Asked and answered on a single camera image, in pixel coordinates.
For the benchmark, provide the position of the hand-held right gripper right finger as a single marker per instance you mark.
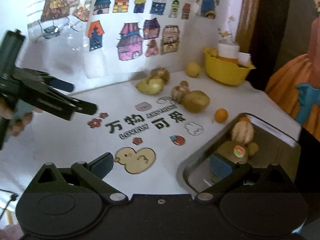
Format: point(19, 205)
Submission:
point(221, 167)

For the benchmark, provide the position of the colourful houses drawing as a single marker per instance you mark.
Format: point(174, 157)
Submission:
point(140, 30)

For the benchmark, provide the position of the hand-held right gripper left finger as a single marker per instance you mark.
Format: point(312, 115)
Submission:
point(102, 166)

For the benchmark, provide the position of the small yellow fruit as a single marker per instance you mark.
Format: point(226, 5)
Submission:
point(213, 52)

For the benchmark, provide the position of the large orange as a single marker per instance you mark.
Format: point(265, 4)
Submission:
point(245, 119)

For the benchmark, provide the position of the boy with fan drawing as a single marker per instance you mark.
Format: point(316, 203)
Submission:
point(57, 2)

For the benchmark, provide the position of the orange dress woman poster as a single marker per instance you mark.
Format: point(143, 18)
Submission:
point(290, 87)

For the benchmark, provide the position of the yellow flower twig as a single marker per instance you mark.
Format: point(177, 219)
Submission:
point(226, 30)

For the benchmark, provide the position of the brownish yellow round fruit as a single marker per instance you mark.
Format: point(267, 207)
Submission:
point(162, 74)

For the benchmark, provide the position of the brown potato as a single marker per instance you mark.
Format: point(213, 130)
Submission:
point(196, 101)

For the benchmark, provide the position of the metal tray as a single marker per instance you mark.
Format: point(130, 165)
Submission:
point(197, 170)

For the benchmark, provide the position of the brown wooden post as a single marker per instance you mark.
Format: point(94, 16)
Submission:
point(247, 17)

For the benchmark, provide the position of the yellow plastic bowl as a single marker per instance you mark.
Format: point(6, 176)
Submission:
point(225, 72)

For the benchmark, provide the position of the small olive round fruit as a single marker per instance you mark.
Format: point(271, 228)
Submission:
point(253, 148)

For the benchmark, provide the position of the striped cream melon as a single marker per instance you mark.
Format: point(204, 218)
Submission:
point(242, 132)

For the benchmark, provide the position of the brown pear with sticker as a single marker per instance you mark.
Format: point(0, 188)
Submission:
point(230, 150)

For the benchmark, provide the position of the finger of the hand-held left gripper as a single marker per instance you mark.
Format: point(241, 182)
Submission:
point(61, 86)
point(57, 105)

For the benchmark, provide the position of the yellow lemon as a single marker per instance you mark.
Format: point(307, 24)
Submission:
point(193, 69)

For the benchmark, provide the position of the small orange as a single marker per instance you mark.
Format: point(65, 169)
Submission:
point(221, 115)

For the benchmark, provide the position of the striped garlic bulb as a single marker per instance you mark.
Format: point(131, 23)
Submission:
point(178, 92)

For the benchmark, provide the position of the person's left hand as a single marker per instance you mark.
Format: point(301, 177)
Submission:
point(21, 125)

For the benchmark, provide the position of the white paper roll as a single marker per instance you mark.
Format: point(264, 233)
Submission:
point(244, 58)

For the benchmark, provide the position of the orange jar with white lid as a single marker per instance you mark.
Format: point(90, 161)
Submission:
point(228, 51)

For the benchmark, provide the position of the yellow-green round fruit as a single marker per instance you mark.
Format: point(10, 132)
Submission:
point(151, 86)

